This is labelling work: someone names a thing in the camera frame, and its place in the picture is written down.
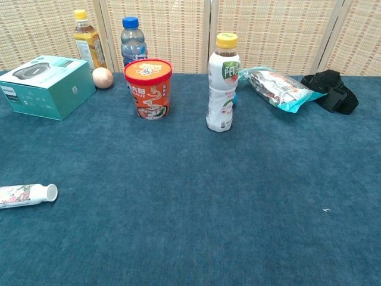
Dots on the teal cardboard box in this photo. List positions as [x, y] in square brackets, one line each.
[44, 92]

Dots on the blue tablecloth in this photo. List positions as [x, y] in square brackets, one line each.
[190, 193]

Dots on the teal plastic snack package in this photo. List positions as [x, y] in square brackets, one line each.
[276, 88]

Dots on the tiny white scrap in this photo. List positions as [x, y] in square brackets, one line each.
[326, 210]

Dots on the yellow-capped tea bottle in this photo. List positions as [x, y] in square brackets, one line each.
[86, 41]

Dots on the bamboo folding screen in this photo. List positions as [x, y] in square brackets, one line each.
[268, 29]

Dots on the red instant noodle cup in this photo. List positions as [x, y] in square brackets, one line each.
[150, 89]

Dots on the floral white tube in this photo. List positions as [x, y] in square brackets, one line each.
[26, 195]

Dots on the blue-capped water bottle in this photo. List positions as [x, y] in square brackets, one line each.
[133, 44]

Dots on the beige egg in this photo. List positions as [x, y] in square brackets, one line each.
[102, 78]

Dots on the white yellow-capped drink bottle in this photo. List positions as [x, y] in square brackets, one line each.
[221, 89]

